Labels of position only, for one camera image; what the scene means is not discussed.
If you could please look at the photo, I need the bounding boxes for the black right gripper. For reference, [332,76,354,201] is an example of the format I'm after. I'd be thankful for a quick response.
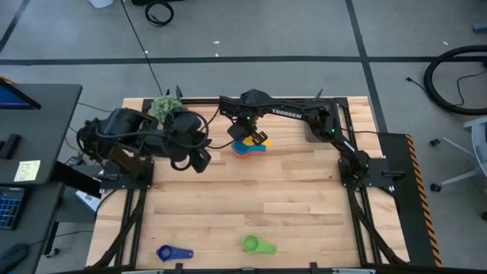
[227,113,269,146]

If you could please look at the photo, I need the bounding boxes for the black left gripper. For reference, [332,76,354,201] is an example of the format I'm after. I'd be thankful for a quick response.
[169,110,212,173]

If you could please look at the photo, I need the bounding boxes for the yellow measuring cup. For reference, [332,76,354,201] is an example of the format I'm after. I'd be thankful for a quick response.
[242,135,274,148]

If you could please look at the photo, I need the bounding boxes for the teal measuring cup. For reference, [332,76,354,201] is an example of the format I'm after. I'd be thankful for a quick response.
[232,139,268,155]

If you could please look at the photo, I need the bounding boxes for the orange measuring cup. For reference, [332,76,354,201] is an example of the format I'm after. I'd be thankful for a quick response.
[231,146,255,159]

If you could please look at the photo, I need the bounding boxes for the green measuring cup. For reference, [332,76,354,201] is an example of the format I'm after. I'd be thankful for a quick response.
[241,234,278,256]

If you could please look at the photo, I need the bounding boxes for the small dark blue measuring cup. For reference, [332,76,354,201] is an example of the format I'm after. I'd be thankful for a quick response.
[155,244,195,263]

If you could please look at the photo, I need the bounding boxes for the grey plastic basket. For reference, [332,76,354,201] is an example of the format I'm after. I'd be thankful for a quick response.
[303,113,336,144]

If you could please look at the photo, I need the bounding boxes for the green plant in white pot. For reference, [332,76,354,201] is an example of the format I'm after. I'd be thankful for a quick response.
[150,94,183,123]

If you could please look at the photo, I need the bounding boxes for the white papers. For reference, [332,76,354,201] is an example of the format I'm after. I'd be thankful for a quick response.
[74,189,103,212]

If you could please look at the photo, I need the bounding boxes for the black desk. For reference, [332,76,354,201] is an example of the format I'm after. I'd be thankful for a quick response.
[0,83,84,274]

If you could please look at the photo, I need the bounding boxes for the black mat with hazard stripes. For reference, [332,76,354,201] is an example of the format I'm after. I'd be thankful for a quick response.
[374,132,444,268]

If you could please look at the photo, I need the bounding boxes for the yellow sticky note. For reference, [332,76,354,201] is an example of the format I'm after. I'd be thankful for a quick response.
[13,159,42,183]

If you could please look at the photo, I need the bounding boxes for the small black box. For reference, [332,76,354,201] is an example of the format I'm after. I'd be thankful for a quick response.
[0,132,22,161]

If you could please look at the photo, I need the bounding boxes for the computer monitor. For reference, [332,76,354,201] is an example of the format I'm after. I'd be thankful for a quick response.
[0,78,43,111]

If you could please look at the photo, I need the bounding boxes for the backlit keyboard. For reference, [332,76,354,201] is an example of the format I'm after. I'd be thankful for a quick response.
[0,186,26,231]

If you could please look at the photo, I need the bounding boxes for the black computer mouse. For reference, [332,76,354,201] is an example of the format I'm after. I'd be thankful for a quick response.
[0,243,30,274]

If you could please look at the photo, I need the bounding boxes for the white office chair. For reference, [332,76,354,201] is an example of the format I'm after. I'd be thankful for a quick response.
[429,116,487,193]

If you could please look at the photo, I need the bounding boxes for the black table frame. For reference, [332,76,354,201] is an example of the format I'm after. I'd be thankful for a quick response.
[91,97,410,274]

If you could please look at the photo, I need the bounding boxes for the coiled black cable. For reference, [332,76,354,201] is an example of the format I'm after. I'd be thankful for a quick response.
[144,0,175,28]

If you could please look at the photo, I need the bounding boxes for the large black hose ring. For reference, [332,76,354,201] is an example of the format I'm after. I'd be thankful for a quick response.
[423,44,487,116]

